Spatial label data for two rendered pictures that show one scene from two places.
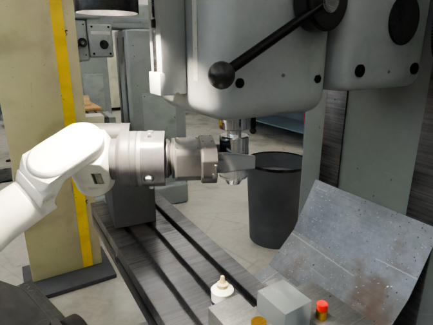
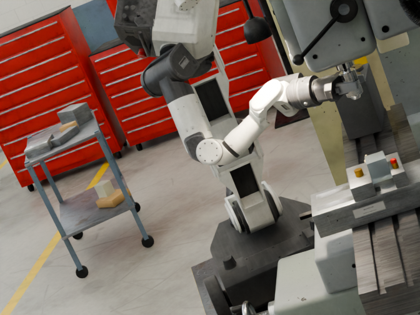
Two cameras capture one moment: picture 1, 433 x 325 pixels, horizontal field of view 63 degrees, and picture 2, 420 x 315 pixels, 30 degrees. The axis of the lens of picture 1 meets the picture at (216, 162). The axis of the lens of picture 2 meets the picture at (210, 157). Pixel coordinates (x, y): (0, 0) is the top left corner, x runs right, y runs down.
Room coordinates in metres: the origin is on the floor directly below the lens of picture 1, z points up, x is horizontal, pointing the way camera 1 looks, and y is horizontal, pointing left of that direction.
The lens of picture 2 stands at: (-1.22, -1.19, 1.82)
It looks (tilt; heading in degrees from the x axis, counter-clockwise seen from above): 17 degrees down; 45
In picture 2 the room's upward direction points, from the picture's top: 23 degrees counter-clockwise
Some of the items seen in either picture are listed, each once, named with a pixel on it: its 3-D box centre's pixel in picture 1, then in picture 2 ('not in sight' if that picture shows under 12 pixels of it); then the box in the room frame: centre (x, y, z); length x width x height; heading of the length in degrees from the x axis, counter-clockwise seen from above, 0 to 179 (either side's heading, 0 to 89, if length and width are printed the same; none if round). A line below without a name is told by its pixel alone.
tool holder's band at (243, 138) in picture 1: (234, 137); (347, 72); (0.55, -0.03, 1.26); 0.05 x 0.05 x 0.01
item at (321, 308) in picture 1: (321, 310); (394, 163); (0.43, -0.15, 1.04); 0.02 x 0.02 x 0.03
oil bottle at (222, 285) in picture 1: (222, 302); not in sight; (0.53, -0.01, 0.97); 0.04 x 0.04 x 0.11
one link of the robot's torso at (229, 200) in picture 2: not in sight; (253, 207); (0.89, 0.82, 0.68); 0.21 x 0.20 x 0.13; 47
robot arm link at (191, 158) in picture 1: (177, 159); (322, 90); (0.55, 0.06, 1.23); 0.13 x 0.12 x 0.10; 6
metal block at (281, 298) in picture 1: (283, 312); (378, 167); (0.44, -0.10, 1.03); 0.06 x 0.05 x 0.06; 33
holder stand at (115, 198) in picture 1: (126, 180); (358, 99); (1.03, 0.28, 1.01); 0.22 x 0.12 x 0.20; 24
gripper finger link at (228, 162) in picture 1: (235, 162); (346, 87); (0.52, -0.03, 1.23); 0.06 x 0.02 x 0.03; 96
